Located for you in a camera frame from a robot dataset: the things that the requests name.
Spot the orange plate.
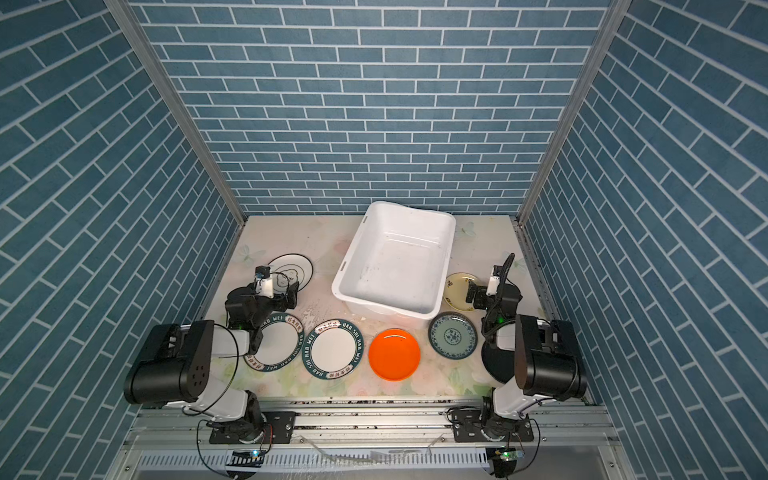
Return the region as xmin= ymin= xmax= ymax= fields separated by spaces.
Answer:
xmin=368 ymin=328 xmax=421 ymax=382

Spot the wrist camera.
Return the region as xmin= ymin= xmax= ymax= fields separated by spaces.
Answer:
xmin=254 ymin=265 xmax=291 ymax=298
xmin=486 ymin=265 xmax=503 ymax=297

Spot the white plate thin dark rim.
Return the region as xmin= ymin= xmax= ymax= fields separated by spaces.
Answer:
xmin=268 ymin=253 xmax=314 ymax=293

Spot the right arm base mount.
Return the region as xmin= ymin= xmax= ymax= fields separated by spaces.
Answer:
xmin=445 ymin=406 xmax=534 ymax=443

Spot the right green-rimmed lettered plate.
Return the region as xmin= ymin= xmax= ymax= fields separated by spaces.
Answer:
xmin=301 ymin=319 xmax=364 ymax=380

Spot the yellow plate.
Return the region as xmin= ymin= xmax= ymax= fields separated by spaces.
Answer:
xmin=444 ymin=272 xmax=478 ymax=312

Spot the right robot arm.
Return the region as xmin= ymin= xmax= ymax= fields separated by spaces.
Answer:
xmin=466 ymin=281 xmax=588 ymax=425

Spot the blue-green patterned plate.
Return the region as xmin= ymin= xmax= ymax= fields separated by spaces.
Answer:
xmin=428 ymin=312 xmax=478 ymax=360

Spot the white plastic bin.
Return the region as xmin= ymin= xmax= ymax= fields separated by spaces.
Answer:
xmin=332 ymin=201 xmax=456 ymax=328

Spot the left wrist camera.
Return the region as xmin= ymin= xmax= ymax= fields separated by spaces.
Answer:
xmin=254 ymin=265 xmax=291 ymax=298

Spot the black plate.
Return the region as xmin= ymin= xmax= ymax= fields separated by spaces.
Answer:
xmin=481 ymin=343 xmax=515 ymax=384

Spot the green-rimmed lettered plate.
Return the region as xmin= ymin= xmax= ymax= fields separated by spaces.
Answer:
xmin=244 ymin=313 xmax=305 ymax=372
xmin=301 ymin=319 xmax=364 ymax=380

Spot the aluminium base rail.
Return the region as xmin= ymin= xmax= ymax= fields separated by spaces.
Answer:
xmin=109 ymin=399 xmax=631 ymax=479

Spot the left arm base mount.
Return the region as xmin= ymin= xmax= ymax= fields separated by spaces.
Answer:
xmin=207 ymin=411 xmax=296 ymax=446

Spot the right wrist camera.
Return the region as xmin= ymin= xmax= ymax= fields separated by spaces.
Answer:
xmin=486 ymin=265 xmax=503 ymax=297

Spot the left green-rimmed lettered plate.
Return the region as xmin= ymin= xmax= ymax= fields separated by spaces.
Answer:
xmin=244 ymin=313 xmax=305 ymax=372

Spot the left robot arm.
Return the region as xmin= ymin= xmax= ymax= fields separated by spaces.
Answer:
xmin=123 ymin=278 xmax=300 ymax=426

